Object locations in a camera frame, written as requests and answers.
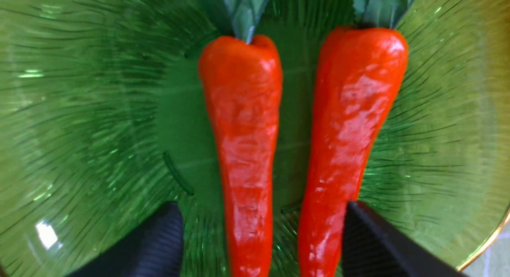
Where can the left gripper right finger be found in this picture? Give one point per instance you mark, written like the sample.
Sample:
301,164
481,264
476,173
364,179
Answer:
372,247

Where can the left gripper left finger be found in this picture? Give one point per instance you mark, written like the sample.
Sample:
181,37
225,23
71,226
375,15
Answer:
155,248

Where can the orange toy carrot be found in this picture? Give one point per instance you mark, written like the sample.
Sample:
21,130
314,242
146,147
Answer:
242,80
359,73

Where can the green checked tablecloth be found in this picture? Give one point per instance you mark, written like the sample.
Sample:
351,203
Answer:
495,261

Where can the green ribbed plastic plate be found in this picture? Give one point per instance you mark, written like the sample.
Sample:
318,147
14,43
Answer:
103,120

